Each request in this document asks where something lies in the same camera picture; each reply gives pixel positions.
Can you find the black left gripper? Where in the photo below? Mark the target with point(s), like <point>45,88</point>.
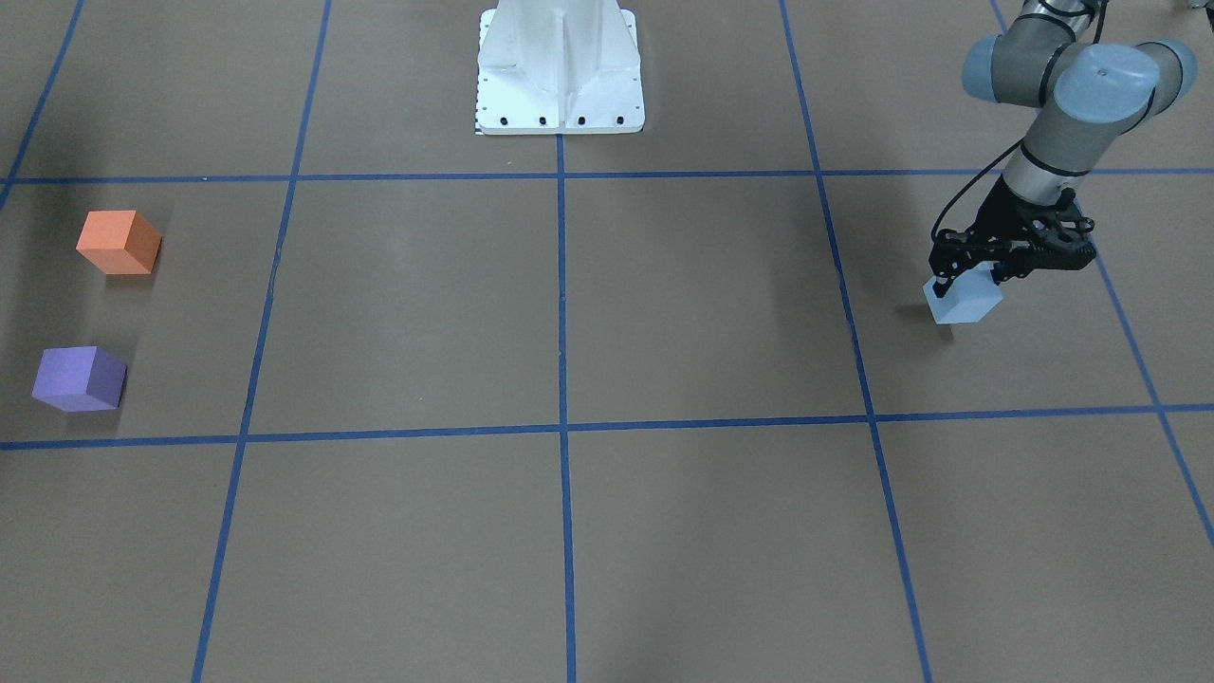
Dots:
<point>1001,213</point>

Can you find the light blue foam block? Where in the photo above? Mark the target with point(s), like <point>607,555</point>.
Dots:
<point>970,298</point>

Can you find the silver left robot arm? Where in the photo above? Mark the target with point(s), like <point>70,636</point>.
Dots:
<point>1085,95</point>

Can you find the orange foam block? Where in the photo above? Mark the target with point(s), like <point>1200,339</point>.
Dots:
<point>119,243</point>

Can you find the purple foam block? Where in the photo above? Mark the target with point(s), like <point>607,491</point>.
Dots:
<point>80,379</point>

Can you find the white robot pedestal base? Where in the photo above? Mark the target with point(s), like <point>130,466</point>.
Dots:
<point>558,68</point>

